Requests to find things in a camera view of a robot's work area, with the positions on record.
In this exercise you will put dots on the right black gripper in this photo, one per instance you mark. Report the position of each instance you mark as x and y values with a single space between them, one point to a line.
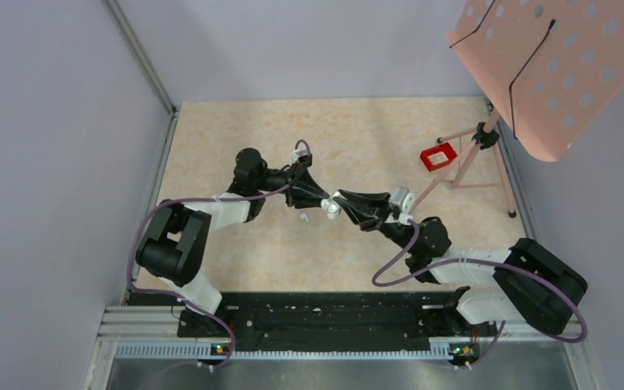
366 205

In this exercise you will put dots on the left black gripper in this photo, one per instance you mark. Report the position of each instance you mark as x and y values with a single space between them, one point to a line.
303 190

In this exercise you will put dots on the white charging case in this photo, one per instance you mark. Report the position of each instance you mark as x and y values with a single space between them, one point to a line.
331 207

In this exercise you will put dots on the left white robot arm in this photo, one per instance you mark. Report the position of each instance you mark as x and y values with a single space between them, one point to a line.
174 240

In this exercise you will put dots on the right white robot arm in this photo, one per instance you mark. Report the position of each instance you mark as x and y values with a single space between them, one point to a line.
524 283

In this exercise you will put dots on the red square box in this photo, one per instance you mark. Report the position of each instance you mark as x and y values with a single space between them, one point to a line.
438 156

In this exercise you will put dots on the pink perforated music stand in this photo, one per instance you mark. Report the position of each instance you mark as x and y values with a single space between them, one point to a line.
548 67

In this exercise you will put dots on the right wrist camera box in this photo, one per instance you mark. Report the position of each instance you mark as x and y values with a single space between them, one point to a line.
401 201

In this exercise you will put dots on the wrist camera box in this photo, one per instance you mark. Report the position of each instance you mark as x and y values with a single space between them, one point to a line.
302 157
401 201

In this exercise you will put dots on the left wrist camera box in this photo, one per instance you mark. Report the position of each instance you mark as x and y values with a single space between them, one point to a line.
302 157

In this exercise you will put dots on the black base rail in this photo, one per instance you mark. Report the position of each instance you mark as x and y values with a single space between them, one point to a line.
325 326

